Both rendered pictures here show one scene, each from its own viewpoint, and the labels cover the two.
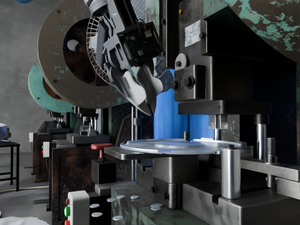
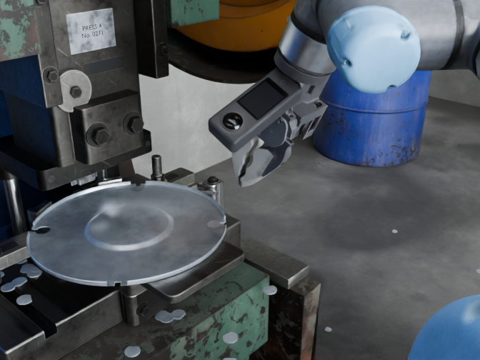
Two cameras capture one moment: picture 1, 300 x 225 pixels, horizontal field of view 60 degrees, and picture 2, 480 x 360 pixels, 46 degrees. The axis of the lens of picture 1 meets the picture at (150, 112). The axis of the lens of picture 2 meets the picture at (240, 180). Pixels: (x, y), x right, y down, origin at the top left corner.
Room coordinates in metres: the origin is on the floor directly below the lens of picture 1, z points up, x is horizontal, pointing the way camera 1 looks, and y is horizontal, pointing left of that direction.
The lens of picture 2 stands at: (0.76, 0.66, 1.22)
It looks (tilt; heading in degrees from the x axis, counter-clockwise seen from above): 26 degrees down; 248
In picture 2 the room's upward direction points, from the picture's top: straight up
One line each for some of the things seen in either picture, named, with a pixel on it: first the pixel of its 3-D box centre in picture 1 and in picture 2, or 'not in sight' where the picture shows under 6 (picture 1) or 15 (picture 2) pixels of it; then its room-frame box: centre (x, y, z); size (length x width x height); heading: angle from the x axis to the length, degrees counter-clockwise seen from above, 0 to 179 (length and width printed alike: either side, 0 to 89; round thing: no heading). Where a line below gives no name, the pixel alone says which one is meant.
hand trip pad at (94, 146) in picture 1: (102, 155); not in sight; (0.89, 0.16, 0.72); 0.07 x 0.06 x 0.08; 116
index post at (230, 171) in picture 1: (230, 170); (213, 202); (0.48, -0.15, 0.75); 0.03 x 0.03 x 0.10; 26
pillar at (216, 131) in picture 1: (217, 132); (13, 192); (0.80, -0.21, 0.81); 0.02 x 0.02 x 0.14
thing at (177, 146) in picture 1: (179, 144); (129, 226); (0.64, -0.07, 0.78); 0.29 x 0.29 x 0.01
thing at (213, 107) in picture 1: (221, 113); (73, 153); (0.70, -0.19, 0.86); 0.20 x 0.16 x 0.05; 26
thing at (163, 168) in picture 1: (162, 173); (153, 275); (0.62, -0.03, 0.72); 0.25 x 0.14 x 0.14; 116
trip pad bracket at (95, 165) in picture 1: (103, 187); not in sight; (0.88, 0.16, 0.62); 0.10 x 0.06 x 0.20; 26
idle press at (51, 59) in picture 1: (124, 115); not in sight; (2.41, 0.24, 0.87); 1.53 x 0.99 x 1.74; 114
